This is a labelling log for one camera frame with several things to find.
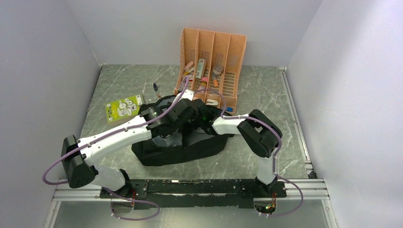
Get pink bottle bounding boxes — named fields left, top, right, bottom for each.
left=198, top=77, right=209, bottom=92

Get white stapler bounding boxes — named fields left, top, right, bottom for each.
left=206, top=99, right=219, bottom=107

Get grey tape roll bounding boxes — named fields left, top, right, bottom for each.
left=211, top=64, right=224, bottom=76

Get black student backpack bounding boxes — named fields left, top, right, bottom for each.
left=132, top=95, right=232, bottom=166

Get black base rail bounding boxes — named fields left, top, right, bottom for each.
left=100, top=179, right=287, bottom=210

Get orange plastic desk organizer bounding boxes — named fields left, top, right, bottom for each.
left=174, top=28, right=247, bottom=114

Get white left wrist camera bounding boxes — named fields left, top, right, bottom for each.
left=182, top=89, right=194, bottom=101

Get tall white green box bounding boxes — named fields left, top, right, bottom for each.
left=195, top=58, right=206, bottom=79

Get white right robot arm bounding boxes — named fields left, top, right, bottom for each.
left=195, top=109, right=282, bottom=197

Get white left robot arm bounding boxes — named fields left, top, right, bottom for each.
left=61, top=98, right=198, bottom=198

